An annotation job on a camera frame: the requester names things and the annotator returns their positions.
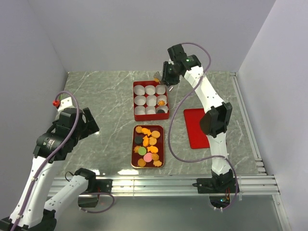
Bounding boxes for red box lid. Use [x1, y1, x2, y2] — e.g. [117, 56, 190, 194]
[183, 108, 210, 149]

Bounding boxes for dark red gold-rimmed tray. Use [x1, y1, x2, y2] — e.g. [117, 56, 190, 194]
[130, 125, 165, 169]

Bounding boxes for red cookie box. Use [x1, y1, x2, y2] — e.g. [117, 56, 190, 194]
[133, 80, 170, 122]

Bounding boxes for orange cookie tray corner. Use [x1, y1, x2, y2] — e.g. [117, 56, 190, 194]
[153, 160, 162, 167]

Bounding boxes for round orange sandwich biscuit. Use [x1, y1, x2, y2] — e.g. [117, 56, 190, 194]
[151, 130, 161, 139]

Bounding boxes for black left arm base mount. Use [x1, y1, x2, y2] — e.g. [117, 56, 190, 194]
[78, 179, 113, 208]

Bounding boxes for large round waffle biscuit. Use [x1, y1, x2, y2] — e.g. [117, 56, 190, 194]
[149, 137, 157, 146]

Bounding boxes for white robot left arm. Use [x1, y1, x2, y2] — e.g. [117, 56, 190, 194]
[0, 94, 99, 231]

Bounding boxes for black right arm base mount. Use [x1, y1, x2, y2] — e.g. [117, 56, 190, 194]
[192, 178, 240, 211]

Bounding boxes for green macaron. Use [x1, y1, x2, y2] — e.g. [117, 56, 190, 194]
[138, 147, 147, 156]

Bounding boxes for orange chip cookie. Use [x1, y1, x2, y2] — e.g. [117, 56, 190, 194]
[137, 158, 146, 167]

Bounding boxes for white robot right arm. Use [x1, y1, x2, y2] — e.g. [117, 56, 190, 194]
[161, 43, 234, 192]

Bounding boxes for pink macaron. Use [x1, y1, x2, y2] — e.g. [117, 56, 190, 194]
[143, 153, 153, 163]

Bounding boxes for silver slotted tongs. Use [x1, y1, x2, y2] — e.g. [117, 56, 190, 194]
[154, 71, 174, 92]

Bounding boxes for black white sandwich cookie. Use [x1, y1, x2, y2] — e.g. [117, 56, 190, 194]
[156, 109, 166, 114]

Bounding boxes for orange fish cookie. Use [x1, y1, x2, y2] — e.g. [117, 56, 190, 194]
[147, 146, 158, 154]
[141, 128, 152, 136]

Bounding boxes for white paper cup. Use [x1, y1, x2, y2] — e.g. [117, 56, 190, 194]
[155, 84, 166, 95]
[156, 95, 167, 106]
[134, 106, 146, 115]
[134, 95, 146, 106]
[146, 95, 157, 106]
[145, 106, 156, 115]
[156, 105, 168, 114]
[144, 85, 156, 95]
[133, 85, 145, 96]

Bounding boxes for orange flower cookie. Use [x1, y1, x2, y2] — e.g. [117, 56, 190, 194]
[135, 126, 142, 133]

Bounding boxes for orange swirl cookie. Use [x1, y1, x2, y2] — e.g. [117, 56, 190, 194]
[157, 100, 166, 106]
[133, 146, 141, 153]

